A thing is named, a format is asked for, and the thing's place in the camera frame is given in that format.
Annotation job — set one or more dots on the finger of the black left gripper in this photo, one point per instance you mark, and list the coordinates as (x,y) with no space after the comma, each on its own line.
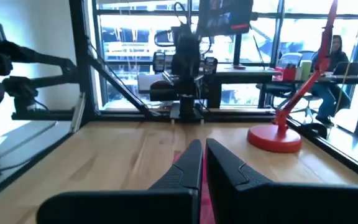
(159,62)
(210,65)

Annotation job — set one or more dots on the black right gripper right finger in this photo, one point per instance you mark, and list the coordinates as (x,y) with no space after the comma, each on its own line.
(259,205)

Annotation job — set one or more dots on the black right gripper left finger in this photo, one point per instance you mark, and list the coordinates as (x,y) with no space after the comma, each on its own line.
(154,205)

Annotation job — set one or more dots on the pink plastic pencil box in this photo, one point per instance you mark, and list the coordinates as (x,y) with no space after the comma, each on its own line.
(205,202)

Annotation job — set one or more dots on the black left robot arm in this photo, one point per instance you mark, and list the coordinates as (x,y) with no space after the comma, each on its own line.
(186,102)

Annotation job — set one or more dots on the grey desk shelf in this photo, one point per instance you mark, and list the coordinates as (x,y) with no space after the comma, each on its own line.
(247,73)

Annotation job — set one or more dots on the large black-framed window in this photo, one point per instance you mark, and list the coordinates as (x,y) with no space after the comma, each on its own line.
(129,37)

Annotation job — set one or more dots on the black monitor with red stripe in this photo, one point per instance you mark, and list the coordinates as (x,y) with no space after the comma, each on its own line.
(225,15)

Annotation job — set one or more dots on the red desk lamp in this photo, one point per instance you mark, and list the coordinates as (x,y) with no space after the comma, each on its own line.
(275,138)

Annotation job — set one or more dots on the red container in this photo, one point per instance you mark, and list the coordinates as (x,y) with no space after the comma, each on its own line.
(286,74)

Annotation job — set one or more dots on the office chair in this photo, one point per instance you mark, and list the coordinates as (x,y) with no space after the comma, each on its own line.
(291,59)

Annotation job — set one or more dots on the aluminium bar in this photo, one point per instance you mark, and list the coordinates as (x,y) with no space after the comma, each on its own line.
(78,112)

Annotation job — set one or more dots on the green cup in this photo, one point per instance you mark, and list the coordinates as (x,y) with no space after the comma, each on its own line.
(305,70)

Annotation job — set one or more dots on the black table clamp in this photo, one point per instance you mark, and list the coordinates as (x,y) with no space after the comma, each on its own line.
(317,129)

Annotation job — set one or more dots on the person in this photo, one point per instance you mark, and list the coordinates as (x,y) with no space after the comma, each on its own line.
(334,62)

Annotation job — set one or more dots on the black office table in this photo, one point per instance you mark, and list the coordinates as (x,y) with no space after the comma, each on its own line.
(337,80)

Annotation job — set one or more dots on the dark laptop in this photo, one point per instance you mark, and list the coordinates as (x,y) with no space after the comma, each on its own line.
(350,68)

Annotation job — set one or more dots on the grey low table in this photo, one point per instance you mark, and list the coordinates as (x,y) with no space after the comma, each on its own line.
(17,140)

